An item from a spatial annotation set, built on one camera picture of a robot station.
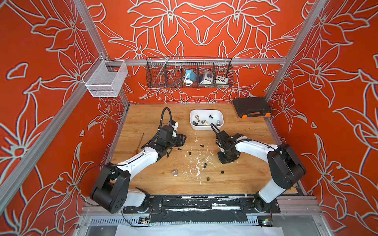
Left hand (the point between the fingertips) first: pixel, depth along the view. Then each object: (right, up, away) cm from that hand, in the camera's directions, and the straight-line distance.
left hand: (184, 136), depth 86 cm
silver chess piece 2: (+24, +6, +18) cm, 30 cm away
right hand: (+22, -16, +1) cm, 27 cm away
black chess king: (+7, +7, +19) cm, 22 cm away
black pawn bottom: (+14, -24, -5) cm, 28 cm away
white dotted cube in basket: (+24, +36, +8) cm, 44 cm away
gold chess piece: (+9, +11, +24) cm, 28 cm away
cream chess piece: (+16, +7, +20) cm, 26 cm away
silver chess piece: (-5, -21, -5) cm, 22 cm away
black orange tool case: (+54, +19, +30) cm, 65 cm away
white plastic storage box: (+12, +9, +24) cm, 28 cm away
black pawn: (+13, -17, 0) cm, 22 cm away
